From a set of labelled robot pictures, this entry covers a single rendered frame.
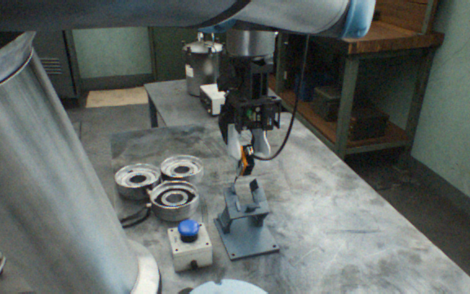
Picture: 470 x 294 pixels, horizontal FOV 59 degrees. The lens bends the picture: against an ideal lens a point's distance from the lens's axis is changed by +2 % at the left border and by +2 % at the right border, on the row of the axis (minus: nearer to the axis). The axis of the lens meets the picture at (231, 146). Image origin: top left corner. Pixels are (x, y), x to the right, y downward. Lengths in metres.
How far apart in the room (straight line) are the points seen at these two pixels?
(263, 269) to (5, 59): 0.63
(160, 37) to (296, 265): 3.15
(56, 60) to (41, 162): 3.30
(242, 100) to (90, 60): 3.53
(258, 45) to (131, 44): 3.51
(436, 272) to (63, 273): 0.67
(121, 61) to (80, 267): 3.83
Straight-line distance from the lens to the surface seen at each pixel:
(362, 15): 0.48
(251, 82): 0.63
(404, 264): 0.86
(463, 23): 2.44
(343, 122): 2.39
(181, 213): 0.88
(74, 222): 0.32
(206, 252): 0.77
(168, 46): 3.79
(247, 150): 0.72
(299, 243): 0.85
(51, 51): 3.57
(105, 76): 4.18
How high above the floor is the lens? 1.35
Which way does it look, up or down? 28 degrees down
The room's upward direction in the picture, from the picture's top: straight up
